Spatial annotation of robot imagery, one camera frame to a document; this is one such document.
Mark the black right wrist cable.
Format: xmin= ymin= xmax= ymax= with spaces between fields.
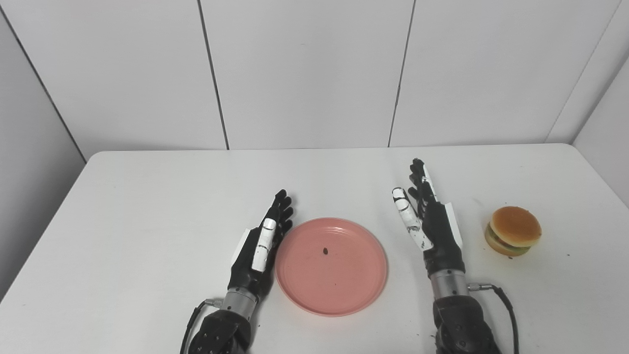
xmin=467 ymin=283 xmax=520 ymax=354

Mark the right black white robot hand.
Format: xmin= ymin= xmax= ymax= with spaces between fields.
xmin=392 ymin=158 xmax=465 ymax=278

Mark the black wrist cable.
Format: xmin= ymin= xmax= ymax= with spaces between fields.
xmin=179 ymin=298 xmax=223 ymax=354
xmin=467 ymin=283 xmax=520 ymax=354

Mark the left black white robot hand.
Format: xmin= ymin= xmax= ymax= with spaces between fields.
xmin=228 ymin=189 xmax=294 ymax=297

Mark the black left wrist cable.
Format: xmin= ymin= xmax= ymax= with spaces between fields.
xmin=179 ymin=298 xmax=223 ymax=354

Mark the pink round plate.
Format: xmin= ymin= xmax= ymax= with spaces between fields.
xmin=275 ymin=218 xmax=389 ymax=317

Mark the toy hamburger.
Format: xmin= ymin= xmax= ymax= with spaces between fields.
xmin=484 ymin=206 xmax=543 ymax=258

